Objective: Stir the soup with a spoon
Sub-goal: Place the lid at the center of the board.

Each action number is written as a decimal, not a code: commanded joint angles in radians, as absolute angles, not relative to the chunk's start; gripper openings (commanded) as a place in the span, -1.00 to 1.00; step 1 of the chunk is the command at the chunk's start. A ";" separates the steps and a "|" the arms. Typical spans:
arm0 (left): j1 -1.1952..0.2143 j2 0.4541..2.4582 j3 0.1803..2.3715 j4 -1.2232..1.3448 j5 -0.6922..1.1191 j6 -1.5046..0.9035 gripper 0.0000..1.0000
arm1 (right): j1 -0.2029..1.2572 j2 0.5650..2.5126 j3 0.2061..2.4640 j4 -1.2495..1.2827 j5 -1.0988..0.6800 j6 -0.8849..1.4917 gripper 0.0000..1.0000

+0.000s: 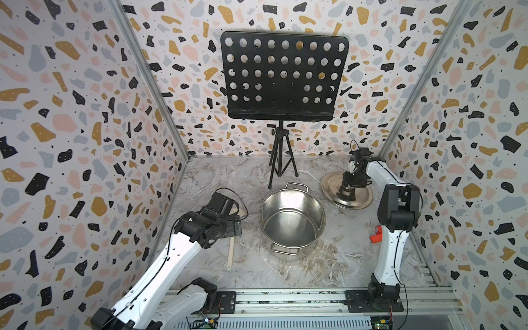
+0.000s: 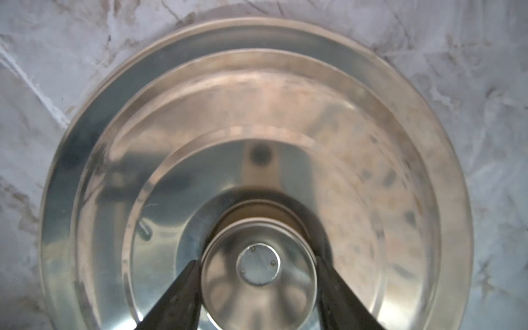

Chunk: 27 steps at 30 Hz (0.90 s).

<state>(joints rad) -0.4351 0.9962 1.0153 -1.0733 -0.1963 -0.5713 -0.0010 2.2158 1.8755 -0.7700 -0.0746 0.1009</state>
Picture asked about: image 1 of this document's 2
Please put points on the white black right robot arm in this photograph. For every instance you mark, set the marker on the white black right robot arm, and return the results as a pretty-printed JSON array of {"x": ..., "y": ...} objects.
[{"x": 399, "y": 209}]

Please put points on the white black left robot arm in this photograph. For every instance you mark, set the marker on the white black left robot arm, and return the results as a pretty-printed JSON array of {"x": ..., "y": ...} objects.
[{"x": 144, "y": 307}]

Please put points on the stainless steel pot lid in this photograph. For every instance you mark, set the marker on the stainless steel pot lid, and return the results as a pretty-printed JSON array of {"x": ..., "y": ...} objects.
[{"x": 332, "y": 182}]

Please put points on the black tripod stand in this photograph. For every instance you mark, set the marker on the black tripod stand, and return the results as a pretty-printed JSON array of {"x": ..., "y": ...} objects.
[{"x": 282, "y": 155}]

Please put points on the black perforated music stand desk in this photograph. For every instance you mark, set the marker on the black perforated music stand desk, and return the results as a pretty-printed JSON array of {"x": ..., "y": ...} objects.
[{"x": 279, "y": 76}]

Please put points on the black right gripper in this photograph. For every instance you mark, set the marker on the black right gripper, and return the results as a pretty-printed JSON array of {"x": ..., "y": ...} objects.
[{"x": 346, "y": 181}]

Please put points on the right green circuit board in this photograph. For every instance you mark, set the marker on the right green circuit board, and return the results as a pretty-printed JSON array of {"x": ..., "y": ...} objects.
[{"x": 381, "y": 323}]

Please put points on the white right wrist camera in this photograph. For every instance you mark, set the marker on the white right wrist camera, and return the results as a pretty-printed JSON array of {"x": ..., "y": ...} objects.
[{"x": 352, "y": 166}]

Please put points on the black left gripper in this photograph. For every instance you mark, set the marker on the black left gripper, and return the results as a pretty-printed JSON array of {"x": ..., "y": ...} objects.
[{"x": 232, "y": 230}]

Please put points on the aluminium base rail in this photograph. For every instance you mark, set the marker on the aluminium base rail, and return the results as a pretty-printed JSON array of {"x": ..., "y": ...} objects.
[{"x": 424, "y": 308}]

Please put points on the left green circuit board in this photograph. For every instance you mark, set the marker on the left green circuit board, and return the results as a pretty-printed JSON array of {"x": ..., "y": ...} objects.
[{"x": 203, "y": 323}]

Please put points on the green circuit board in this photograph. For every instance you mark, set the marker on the green circuit board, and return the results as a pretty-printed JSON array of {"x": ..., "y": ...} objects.
[
  {"x": 203, "y": 323},
  {"x": 381, "y": 323}
]

